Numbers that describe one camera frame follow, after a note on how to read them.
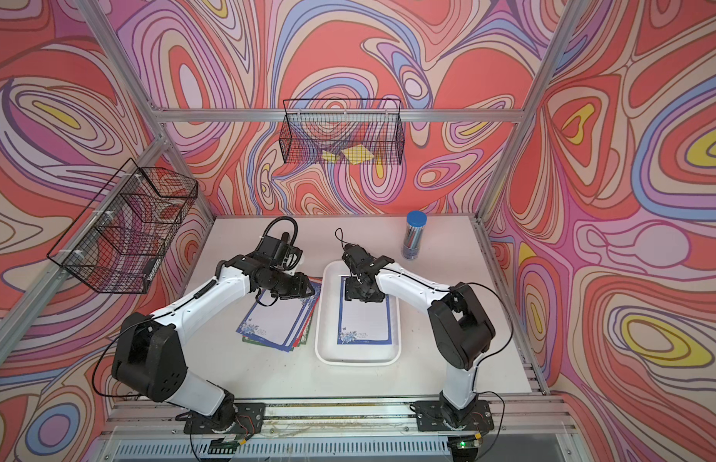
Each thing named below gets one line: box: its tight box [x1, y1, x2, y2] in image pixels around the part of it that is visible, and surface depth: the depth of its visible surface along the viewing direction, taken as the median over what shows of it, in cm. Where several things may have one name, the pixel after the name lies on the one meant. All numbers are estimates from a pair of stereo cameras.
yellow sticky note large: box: [340, 143, 375, 165], surface depth 92 cm
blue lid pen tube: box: [402, 209, 429, 260], surface depth 96 cm
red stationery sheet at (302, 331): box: [292, 314, 313, 348], surface depth 90 cm
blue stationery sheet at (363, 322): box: [336, 275, 393, 345], surface depth 90 cm
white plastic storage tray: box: [314, 259, 403, 367], surface depth 88 cm
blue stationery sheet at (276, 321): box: [235, 283, 322, 353], surface depth 90 cm
